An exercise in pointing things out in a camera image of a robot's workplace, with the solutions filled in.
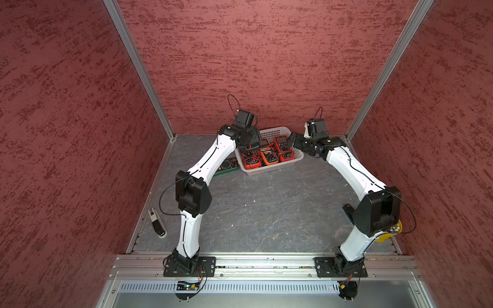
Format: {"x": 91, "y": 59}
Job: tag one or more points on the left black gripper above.
{"x": 256, "y": 137}

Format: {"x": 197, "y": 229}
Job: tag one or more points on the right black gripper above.
{"x": 298, "y": 142}

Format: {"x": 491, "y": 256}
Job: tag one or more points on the red multimeter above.
{"x": 252, "y": 161}

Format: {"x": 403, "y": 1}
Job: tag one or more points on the orange multimeter sideways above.
{"x": 269, "y": 157}

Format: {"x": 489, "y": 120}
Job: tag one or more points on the red clamp meter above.
{"x": 285, "y": 152}

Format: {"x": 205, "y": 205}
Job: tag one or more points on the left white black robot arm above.
{"x": 192, "y": 190}

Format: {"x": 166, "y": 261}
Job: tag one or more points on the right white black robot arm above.
{"x": 375, "y": 219}

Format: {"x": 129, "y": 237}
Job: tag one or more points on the white plastic basket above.
{"x": 270, "y": 134}

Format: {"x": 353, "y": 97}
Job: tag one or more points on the dark green multimeter top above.
{"x": 227, "y": 166}

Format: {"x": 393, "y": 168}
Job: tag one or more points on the black remote-like device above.
{"x": 349, "y": 211}

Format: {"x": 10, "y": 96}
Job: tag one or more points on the yellow cup with batteries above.
{"x": 393, "y": 231}

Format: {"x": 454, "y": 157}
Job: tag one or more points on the grey white handheld device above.
{"x": 157, "y": 224}

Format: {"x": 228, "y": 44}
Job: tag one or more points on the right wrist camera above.
{"x": 316, "y": 129}

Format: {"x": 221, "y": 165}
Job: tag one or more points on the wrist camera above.
{"x": 245, "y": 120}
{"x": 316, "y": 129}

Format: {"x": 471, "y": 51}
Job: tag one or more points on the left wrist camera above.
{"x": 245, "y": 120}

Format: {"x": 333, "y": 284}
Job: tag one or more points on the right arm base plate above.
{"x": 339, "y": 267}

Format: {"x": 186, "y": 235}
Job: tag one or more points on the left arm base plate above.
{"x": 198, "y": 267}

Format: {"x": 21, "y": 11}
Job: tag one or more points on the aluminium front rail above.
{"x": 264, "y": 266}

